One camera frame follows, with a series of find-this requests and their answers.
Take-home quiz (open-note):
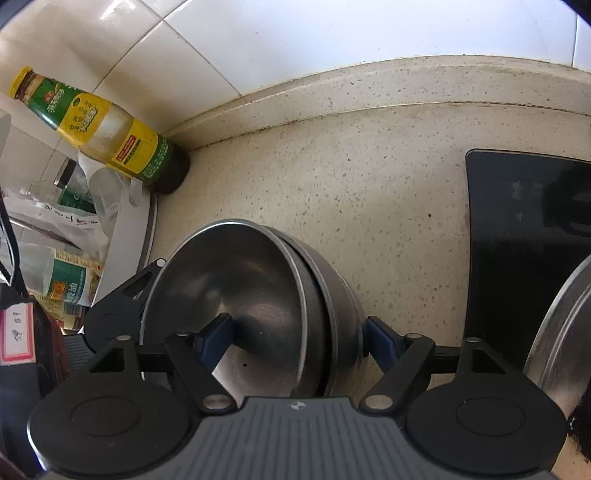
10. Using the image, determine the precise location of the steel bowl back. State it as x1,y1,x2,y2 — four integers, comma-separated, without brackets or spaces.
279,233,366,396

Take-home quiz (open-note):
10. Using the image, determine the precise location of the steel bowl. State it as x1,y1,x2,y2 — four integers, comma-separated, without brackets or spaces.
269,227,339,397
141,219,324,401
279,233,366,396

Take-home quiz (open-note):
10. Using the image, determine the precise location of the green label fish sauce bottle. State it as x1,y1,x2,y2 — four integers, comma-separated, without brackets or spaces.
19,242,102,308

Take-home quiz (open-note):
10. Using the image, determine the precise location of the white rotating condiment tray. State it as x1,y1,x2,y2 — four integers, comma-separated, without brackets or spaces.
77,153,157,302

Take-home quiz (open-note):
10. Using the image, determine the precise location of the clear plastic bag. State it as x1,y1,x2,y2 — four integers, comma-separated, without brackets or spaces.
2,155,124,263

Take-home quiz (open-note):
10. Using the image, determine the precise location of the black gas stove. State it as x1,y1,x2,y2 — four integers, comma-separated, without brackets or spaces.
464,149,590,369

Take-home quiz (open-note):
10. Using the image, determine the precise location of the yellow green cooking wine bottle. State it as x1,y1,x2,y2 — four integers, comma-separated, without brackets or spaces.
9,67,190,195

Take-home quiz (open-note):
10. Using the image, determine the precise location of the steel burner ring plate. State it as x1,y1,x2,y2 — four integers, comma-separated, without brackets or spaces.
524,259,590,417

